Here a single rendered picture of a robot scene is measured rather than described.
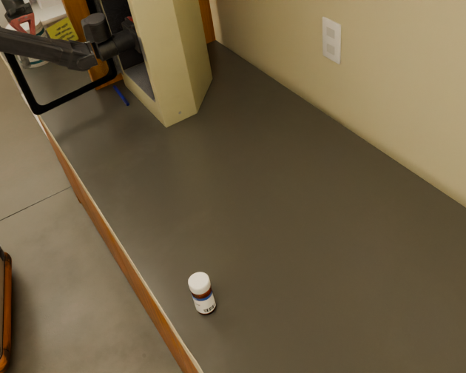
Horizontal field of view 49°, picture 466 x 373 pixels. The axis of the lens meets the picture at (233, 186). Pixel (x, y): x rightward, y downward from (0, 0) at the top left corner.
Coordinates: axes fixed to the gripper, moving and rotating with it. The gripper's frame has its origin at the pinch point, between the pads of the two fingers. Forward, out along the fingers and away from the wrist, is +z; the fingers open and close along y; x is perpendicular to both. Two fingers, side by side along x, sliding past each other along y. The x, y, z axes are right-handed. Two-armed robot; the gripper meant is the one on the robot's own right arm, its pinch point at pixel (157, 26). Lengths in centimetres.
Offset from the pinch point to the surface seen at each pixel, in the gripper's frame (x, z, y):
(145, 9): -12.9, -7.1, -14.8
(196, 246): 23, -27, -62
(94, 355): 116, -67, -7
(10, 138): 116, -59, 174
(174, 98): 15.4, -6.3, -14.8
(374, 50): 0, 33, -56
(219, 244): 23, -22, -65
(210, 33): 21.5, 26.7, 22.5
